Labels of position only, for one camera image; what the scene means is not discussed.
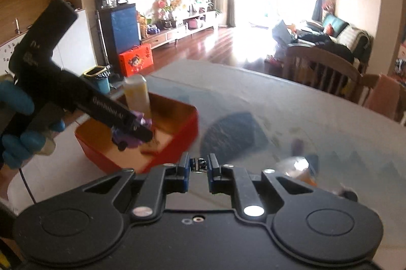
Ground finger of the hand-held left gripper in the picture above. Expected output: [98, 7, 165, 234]
[122, 113, 153, 144]

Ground pale grey bag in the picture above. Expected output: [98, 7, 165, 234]
[272, 19, 299, 46]

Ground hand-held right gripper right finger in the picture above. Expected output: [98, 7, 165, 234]
[207, 153, 314, 221]

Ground purple toy car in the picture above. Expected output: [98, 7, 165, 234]
[111, 110, 155, 151]

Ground white cabinet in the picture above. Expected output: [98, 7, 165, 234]
[0, 8, 99, 78]

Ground printed tablecloth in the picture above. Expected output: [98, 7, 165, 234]
[6, 59, 406, 270]

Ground wooden chair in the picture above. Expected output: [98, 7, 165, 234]
[360, 73, 406, 126]
[282, 44, 364, 99]

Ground yellow bottle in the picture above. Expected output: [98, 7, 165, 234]
[123, 74, 152, 118]

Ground black cable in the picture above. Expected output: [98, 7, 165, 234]
[17, 167, 37, 204]

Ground red gift box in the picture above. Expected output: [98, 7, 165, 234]
[119, 44, 155, 77]

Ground clear orange round object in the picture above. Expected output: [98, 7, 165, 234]
[276, 156, 319, 188]

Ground white tv console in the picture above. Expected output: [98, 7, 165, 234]
[140, 10, 220, 50]

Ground dark sofa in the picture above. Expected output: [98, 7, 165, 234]
[304, 13, 374, 67]

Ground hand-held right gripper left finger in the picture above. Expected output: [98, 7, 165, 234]
[83, 153, 191, 221]

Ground person's left hand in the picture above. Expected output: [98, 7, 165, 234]
[0, 79, 66, 169]

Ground small black metal part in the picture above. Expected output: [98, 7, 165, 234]
[190, 157, 209, 173]

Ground black cabinet blue front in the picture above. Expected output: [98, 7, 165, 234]
[94, 0, 142, 67]

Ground blue trash bin black bag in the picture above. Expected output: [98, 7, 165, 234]
[82, 66, 111, 96]

